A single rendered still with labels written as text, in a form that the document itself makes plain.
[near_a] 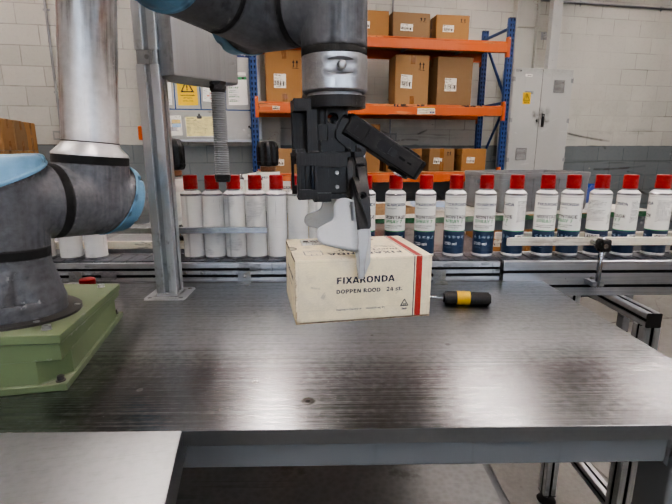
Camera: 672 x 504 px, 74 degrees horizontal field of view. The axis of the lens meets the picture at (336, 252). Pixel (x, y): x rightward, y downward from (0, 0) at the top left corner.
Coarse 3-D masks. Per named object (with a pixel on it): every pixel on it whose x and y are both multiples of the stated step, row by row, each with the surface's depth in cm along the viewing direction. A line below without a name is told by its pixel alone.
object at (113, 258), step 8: (112, 256) 114; (120, 256) 114; (128, 256) 114; (136, 256) 114; (144, 256) 114; (152, 256) 114; (184, 256) 114; (440, 256) 114; (464, 256) 114; (472, 256) 114
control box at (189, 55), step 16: (160, 16) 86; (160, 32) 87; (176, 32) 86; (192, 32) 89; (208, 32) 92; (160, 48) 87; (176, 48) 86; (192, 48) 89; (208, 48) 92; (160, 64) 88; (176, 64) 87; (192, 64) 90; (208, 64) 93; (224, 64) 96; (176, 80) 93; (192, 80) 93; (208, 80) 94; (224, 80) 97
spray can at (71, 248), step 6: (60, 240) 109; (66, 240) 109; (72, 240) 110; (78, 240) 111; (60, 246) 110; (66, 246) 109; (72, 246) 110; (78, 246) 111; (60, 252) 110; (66, 252) 110; (72, 252) 110; (78, 252) 111; (66, 258) 110; (72, 258) 110; (78, 258) 111
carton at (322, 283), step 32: (288, 256) 58; (320, 256) 51; (352, 256) 51; (384, 256) 51; (416, 256) 52; (288, 288) 60; (320, 288) 50; (352, 288) 51; (384, 288) 52; (416, 288) 53; (320, 320) 51; (352, 320) 52
